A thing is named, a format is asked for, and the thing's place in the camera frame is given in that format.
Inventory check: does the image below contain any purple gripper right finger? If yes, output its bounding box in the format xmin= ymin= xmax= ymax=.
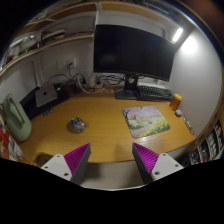
xmin=132 ymin=143 xmax=183 ymax=184

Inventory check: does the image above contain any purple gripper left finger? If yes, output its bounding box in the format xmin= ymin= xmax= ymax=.
xmin=42 ymin=143 xmax=91 ymax=185

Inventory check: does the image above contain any floral mouse pad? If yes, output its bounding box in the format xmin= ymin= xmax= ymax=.
xmin=122 ymin=106 xmax=170 ymax=139

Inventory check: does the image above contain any small white case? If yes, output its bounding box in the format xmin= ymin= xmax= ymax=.
xmin=175 ymin=110 xmax=182 ymax=117

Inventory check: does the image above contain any orange bottle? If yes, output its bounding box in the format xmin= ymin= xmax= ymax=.
xmin=170 ymin=93 xmax=182 ymax=110

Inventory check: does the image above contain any green bag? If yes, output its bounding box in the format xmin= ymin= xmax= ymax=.
xmin=2 ymin=93 xmax=32 ymax=142

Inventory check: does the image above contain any black keyboard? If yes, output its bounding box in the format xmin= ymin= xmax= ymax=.
xmin=137 ymin=85 xmax=172 ymax=101

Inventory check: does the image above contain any silver mini computer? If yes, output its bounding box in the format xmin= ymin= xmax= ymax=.
xmin=35 ymin=84 xmax=57 ymax=107

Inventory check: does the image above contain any black stand under computer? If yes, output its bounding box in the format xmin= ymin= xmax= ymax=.
xmin=20 ymin=84 xmax=70 ymax=120

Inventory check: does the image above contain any black monitor stand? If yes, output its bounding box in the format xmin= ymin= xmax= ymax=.
xmin=114 ymin=74 xmax=138 ymax=100

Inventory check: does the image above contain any white power strip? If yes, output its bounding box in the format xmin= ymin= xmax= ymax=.
xmin=88 ymin=81 xmax=103 ymax=89

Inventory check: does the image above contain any black computer monitor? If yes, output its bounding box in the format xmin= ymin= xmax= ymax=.
xmin=93 ymin=25 xmax=175 ymax=81

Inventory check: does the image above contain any white wall socket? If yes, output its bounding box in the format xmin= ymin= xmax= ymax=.
xmin=57 ymin=58 xmax=77 ymax=69

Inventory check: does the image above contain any wooden wall shelf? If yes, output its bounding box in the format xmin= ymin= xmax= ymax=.
xmin=0 ymin=0 xmax=181 ymax=78

